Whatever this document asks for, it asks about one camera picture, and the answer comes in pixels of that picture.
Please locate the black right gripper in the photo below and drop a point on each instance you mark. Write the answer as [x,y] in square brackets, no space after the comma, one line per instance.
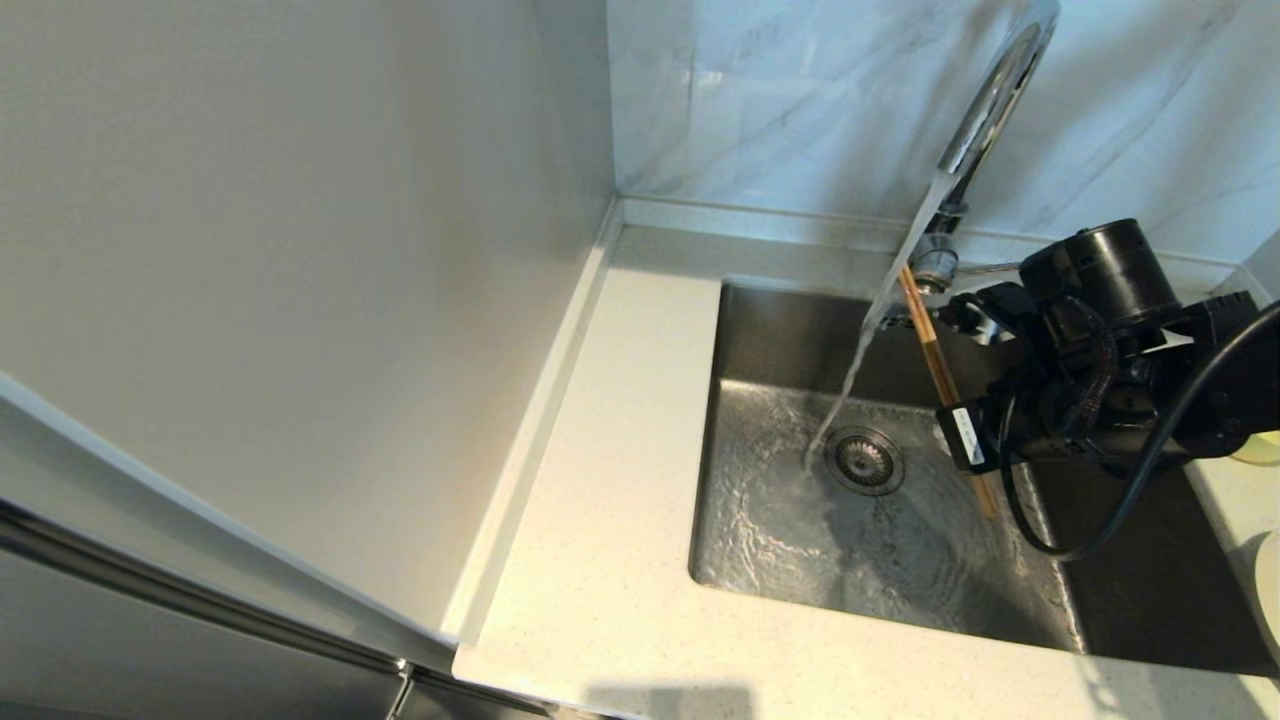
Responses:
[1060,425]

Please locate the chrome faucet lever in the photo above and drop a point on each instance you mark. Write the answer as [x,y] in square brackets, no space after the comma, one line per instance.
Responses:
[990,268]

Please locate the yellow plastic bowl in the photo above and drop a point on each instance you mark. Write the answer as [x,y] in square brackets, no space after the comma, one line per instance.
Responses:
[1262,452]

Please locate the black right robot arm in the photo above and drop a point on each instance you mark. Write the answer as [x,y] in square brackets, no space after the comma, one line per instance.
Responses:
[1110,265]

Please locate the stainless steel sink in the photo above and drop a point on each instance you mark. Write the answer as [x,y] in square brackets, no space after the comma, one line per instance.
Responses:
[760,340]

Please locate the round metal drain strainer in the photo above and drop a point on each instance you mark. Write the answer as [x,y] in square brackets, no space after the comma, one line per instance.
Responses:
[868,462]

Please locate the white plate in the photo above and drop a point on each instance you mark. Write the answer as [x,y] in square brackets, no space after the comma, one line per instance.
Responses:
[1272,590]

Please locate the chrome gooseneck faucet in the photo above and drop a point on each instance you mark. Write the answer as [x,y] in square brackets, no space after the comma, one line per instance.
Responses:
[985,110]

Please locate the grey cabinet front under counter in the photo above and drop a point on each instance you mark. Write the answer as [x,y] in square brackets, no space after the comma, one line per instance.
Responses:
[450,705]

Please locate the white tall cabinet panel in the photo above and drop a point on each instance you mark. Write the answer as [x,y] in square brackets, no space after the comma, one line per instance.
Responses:
[300,250]

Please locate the grey steel appliance door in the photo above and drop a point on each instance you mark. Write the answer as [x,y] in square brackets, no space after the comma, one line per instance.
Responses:
[150,660]

